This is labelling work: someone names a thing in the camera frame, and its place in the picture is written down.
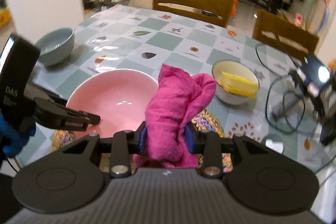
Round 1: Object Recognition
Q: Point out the pink ceramic bowl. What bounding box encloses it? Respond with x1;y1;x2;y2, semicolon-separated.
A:
67;69;158;139

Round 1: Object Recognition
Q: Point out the magenta cleaning cloth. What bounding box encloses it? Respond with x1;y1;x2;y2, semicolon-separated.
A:
133;64;216;168

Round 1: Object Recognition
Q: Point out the grey-blue ceramic bowl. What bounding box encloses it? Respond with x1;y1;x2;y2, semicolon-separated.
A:
35;27;75;67

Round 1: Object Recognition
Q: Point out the white ceramic bowl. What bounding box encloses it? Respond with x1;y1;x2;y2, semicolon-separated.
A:
212;60;260;106

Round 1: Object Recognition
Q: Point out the blue gloved left hand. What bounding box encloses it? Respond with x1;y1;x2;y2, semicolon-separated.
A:
1;115;37;158

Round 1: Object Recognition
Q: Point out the colourful woven placemat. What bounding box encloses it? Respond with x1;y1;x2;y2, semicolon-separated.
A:
50;109;233;172

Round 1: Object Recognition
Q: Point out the yellow sponge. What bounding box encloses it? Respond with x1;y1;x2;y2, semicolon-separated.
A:
220;72;259;98

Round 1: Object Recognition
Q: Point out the checkered tablecloth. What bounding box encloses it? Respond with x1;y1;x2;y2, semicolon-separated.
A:
33;5;335;177

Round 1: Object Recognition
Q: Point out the small screen device on stand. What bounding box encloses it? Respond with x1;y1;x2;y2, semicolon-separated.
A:
290;54;332;111

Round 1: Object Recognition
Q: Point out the right wooden chair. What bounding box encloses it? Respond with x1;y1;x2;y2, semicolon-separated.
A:
252;9;319;61

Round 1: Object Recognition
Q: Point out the wooden chair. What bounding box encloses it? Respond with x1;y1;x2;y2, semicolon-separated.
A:
252;9;319;61
153;0;234;28

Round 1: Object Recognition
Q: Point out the left wooden chair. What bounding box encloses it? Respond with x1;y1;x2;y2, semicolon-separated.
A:
153;0;234;28

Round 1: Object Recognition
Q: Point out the black cable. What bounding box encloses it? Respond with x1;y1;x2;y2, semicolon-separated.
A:
255;41;322;135

